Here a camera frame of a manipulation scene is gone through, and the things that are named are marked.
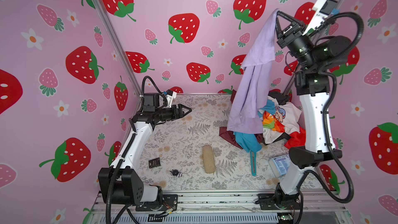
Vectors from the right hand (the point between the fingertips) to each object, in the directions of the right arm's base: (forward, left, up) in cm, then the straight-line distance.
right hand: (271, 13), depth 44 cm
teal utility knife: (-16, -8, -70) cm, 72 cm away
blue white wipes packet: (-18, -21, -65) cm, 70 cm away
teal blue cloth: (-6, -7, -64) cm, 65 cm away
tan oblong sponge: (-22, +16, -68) cm, 73 cm away
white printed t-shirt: (+13, -29, -61) cm, 69 cm away
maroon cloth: (-2, +6, -68) cm, 68 cm away
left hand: (-5, +29, -42) cm, 52 cm away
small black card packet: (-23, +47, -68) cm, 86 cm away
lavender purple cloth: (-5, 0, -42) cm, 43 cm away
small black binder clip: (-27, +34, -68) cm, 81 cm away
